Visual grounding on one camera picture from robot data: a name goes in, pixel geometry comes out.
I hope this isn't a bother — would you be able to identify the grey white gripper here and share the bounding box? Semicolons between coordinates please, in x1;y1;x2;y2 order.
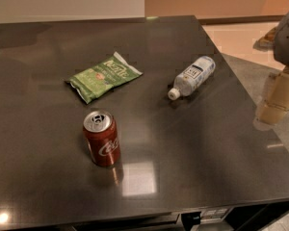
256;12;289;125

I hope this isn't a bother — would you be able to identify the red coke can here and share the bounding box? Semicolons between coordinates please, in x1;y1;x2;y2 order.
83;110;120;167

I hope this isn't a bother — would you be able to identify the white plastic water bottle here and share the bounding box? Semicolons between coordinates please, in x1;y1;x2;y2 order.
168;56;216;100

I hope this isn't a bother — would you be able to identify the dark under-table drawer unit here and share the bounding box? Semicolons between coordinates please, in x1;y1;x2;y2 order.
67;201;289;231

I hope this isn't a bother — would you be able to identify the green chip bag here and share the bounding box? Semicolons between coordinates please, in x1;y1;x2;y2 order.
67;52;142;104

